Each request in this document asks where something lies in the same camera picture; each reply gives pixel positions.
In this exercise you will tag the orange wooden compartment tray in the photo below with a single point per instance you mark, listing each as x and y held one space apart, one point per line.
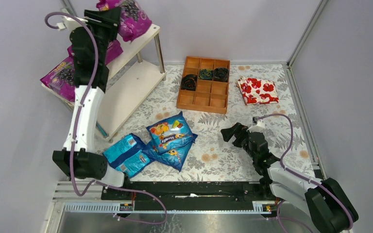
210 96

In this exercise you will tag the purple grape candy bag front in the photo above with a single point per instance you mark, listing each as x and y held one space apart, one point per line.
114 50

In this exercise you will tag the dark green rolled item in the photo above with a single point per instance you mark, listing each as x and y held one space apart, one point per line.
205 74

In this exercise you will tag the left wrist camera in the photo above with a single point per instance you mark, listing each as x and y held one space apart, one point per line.
70 24

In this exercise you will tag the blue fruit candy bag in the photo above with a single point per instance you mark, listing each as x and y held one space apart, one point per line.
170 133

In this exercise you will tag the red floral folded cloth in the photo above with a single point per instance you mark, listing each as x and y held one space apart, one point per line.
257 91

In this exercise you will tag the black rolled item left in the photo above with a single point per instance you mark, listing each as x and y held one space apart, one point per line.
189 82

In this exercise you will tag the teal blue snack bag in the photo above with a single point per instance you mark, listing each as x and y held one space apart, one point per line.
127 155

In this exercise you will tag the floral table mat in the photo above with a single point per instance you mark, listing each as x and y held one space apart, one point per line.
210 158

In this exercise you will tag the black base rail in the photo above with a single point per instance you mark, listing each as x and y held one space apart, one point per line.
195 196

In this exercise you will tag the black rolled item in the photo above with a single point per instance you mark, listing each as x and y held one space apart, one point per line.
189 82
221 74

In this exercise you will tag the white two-tier shelf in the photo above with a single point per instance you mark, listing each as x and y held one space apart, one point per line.
132 87

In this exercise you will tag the black rolled item right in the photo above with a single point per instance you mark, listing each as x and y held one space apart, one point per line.
221 74

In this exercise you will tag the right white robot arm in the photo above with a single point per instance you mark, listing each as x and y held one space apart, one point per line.
324 201

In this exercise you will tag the blue candy bag underneath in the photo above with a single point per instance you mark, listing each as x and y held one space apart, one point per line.
174 158

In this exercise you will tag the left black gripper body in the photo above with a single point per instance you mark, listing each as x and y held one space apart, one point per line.
99 21

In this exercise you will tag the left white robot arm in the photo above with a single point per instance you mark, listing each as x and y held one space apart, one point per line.
90 38

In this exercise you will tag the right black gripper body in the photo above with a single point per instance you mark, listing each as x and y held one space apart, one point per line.
240 136

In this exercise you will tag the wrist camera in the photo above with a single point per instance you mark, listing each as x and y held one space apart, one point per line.
70 24
257 126

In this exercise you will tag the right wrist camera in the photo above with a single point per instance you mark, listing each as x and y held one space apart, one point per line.
257 126

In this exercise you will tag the purple grape candy bag stack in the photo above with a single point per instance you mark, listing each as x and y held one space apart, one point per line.
61 79

